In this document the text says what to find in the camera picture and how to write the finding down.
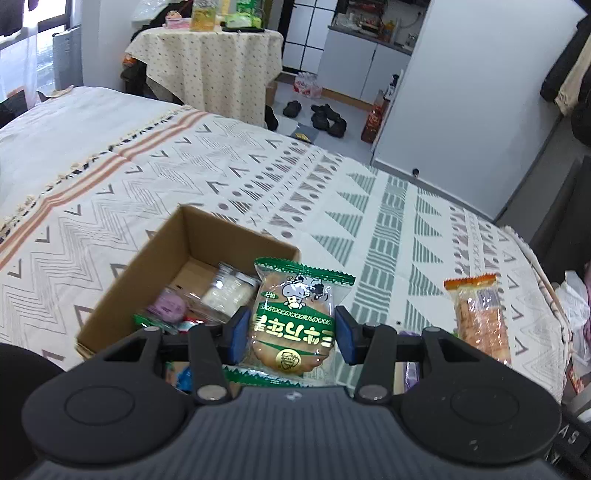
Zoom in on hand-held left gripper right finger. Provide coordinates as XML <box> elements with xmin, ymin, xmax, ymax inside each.
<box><xmin>335</xmin><ymin>305</ymin><xmax>498</xmax><ymax>402</ymax></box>

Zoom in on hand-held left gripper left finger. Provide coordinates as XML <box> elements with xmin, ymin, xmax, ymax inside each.
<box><xmin>95</xmin><ymin>307</ymin><xmax>253</xmax><ymax>403</ymax></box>

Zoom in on clear packet with white cake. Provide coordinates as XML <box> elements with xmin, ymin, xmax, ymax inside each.
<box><xmin>201</xmin><ymin>262</ymin><xmax>259</xmax><ymax>324</ymax></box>

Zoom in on green white cookie packet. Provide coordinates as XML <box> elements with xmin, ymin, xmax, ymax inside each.
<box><xmin>222</xmin><ymin>257</ymin><xmax>356</xmax><ymax>388</ymax></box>

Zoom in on blue snack packet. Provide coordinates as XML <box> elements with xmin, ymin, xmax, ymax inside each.
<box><xmin>166</xmin><ymin>320</ymin><xmax>199</xmax><ymax>393</ymax></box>

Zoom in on purple round cake packet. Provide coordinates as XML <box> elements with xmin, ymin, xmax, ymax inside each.
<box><xmin>148</xmin><ymin>288</ymin><xmax>190</xmax><ymax>324</ymax></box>

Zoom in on brown cardboard box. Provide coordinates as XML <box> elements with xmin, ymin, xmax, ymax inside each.
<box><xmin>76</xmin><ymin>204</ymin><xmax>302</xmax><ymax>370</ymax></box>

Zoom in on purple wafer packet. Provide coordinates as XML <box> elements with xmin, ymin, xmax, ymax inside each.
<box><xmin>398</xmin><ymin>329</ymin><xmax>422</xmax><ymax>395</ymax></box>

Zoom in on orange cracker packet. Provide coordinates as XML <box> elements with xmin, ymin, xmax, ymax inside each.
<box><xmin>443</xmin><ymin>273</ymin><xmax>512</xmax><ymax>365</ymax></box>

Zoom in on dark floor mat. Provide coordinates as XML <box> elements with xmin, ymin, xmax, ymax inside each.
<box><xmin>288</xmin><ymin>122</ymin><xmax>320</xmax><ymax>144</ymax></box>

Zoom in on red drink bottle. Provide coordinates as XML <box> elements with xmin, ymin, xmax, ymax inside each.
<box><xmin>361</xmin><ymin>90</ymin><xmax>386</xmax><ymax>144</ymax></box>

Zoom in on white plastic bag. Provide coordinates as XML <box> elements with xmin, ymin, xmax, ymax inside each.
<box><xmin>551</xmin><ymin>270</ymin><xmax>589</xmax><ymax>333</ymax></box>

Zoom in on black chair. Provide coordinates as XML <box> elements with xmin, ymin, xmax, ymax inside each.
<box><xmin>529</xmin><ymin>154</ymin><xmax>591</xmax><ymax>287</ymax></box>

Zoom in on pack of water bottles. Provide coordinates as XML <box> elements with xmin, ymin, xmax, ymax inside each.
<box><xmin>294</xmin><ymin>71</ymin><xmax>323</xmax><ymax>99</ymax></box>

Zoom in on table with cream cloth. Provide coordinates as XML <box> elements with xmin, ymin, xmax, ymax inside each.
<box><xmin>126</xmin><ymin>25</ymin><xmax>283</xmax><ymax>127</ymax></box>

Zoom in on white wardrobe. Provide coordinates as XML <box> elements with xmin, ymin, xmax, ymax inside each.
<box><xmin>370</xmin><ymin>0</ymin><xmax>588</xmax><ymax>220</ymax></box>

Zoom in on white kitchen cabinet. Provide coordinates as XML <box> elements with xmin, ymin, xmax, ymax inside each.
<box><xmin>318</xmin><ymin>23</ymin><xmax>414</xmax><ymax>100</ymax></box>

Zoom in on dark bag under table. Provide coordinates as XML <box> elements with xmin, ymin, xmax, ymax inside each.
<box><xmin>120</xmin><ymin>58</ymin><xmax>148</xmax><ymax>95</ymax></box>

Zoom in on black grid door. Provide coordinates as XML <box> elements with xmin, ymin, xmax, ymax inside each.
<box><xmin>281</xmin><ymin>0</ymin><xmax>340</xmax><ymax>73</ymax></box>

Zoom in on green tissue pack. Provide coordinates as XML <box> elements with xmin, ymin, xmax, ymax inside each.
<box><xmin>224</xmin><ymin>0</ymin><xmax>263</xmax><ymax>27</ymax></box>

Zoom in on yellow drink jug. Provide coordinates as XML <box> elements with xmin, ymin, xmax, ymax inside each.
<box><xmin>191</xmin><ymin>0</ymin><xmax>220</xmax><ymax>32</ymax></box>

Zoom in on hanging beige garment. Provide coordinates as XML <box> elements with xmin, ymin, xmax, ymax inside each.
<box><xmin>554</xmin><ymin>46</ymin><xmax>591</xmax><ymax>118</ymax></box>

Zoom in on hanging dark jacket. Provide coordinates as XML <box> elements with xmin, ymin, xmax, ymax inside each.
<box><xmin>539</xmin><ymin>18</ymin><xmax>591</xmax><ymax>148</ymax></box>

